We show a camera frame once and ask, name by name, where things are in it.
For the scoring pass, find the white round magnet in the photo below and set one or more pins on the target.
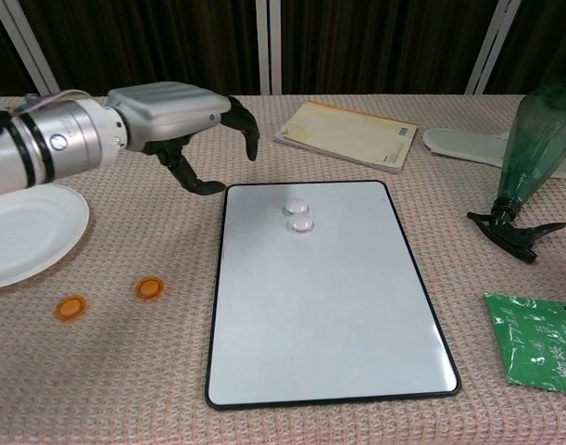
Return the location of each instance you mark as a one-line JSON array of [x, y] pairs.
[[300, 225], [295, 206]]

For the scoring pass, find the white paper plate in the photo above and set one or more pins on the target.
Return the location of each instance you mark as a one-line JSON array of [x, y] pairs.
[[28, 241]]

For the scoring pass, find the pink waffle tablecloth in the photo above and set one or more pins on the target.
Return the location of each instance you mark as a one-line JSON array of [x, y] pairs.
[[125, 371]]

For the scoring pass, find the white magnetic board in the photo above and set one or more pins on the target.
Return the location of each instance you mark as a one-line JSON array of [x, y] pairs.
[[324, 315]]

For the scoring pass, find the dark pleated curtain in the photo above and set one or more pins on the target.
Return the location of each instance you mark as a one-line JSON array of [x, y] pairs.
[[380, 46]]

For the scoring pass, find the yellow cover book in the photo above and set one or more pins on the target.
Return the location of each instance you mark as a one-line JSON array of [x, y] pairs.
[[347, 134]]

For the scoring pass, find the green sachet packet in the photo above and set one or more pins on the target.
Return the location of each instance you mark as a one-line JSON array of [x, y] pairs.
[[537, 343]]

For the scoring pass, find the white frame post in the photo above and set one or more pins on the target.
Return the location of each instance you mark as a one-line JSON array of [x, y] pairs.
[[492, 46], [262, 46], [29, 51], [276, 46]]

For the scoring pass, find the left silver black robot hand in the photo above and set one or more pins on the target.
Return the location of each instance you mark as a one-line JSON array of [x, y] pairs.
[[171, 111]]

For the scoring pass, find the white slipper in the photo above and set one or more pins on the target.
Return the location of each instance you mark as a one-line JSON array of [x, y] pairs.
[[463, 143]]

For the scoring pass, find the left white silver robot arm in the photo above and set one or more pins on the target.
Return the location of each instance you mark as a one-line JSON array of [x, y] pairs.
[[55, 139]]

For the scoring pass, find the orange round magnet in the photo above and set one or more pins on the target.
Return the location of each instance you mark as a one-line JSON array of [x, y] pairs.
[[71, 309], [149, 288]]

